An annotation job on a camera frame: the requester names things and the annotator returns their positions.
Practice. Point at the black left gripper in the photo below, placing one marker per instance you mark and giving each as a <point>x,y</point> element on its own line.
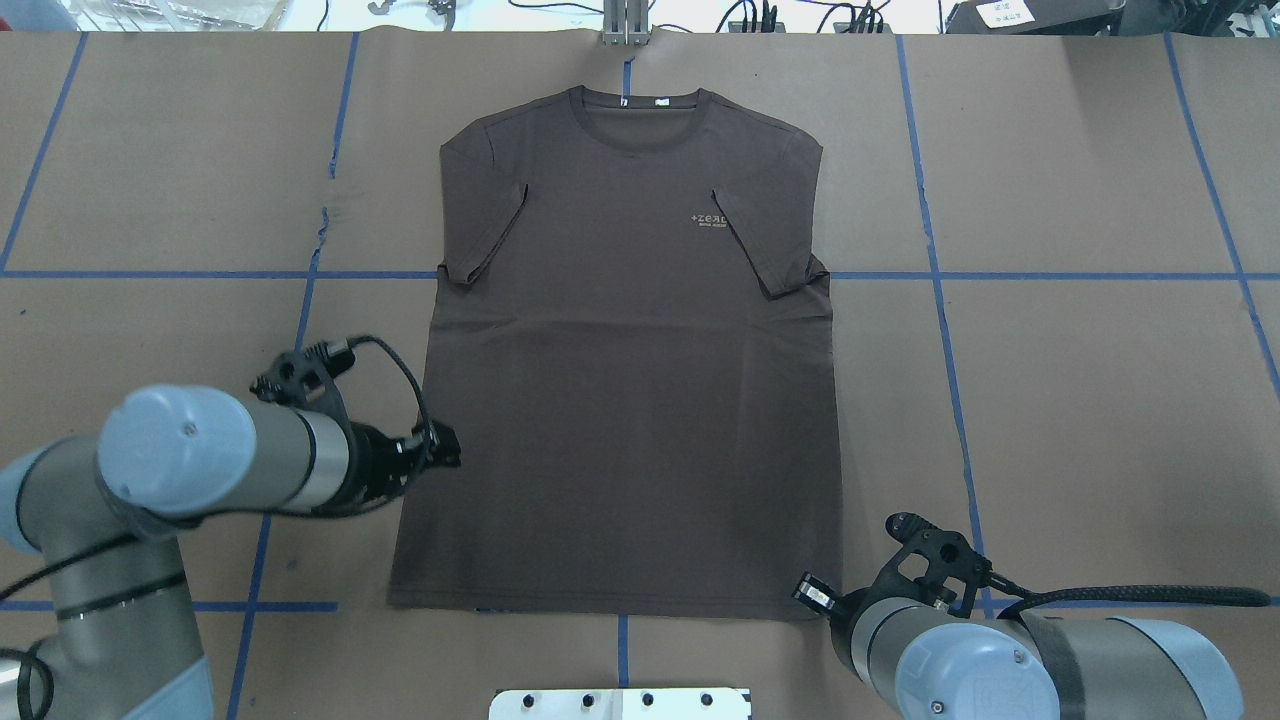
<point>372,461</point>

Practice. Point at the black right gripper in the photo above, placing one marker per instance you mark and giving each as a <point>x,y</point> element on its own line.
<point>815,595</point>

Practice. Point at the dark brown t-shirt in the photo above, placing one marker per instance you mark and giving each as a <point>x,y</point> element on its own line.
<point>632,337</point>

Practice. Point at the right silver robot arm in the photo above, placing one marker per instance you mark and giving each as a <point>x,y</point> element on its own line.
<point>926,662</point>

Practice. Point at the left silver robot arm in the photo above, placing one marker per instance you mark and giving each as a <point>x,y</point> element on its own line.
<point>104,513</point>

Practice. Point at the white mounting plate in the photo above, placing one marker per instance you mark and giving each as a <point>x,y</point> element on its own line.
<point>623,703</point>

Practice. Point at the aluminium frame post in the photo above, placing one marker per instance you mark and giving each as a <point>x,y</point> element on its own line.
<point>626,23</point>

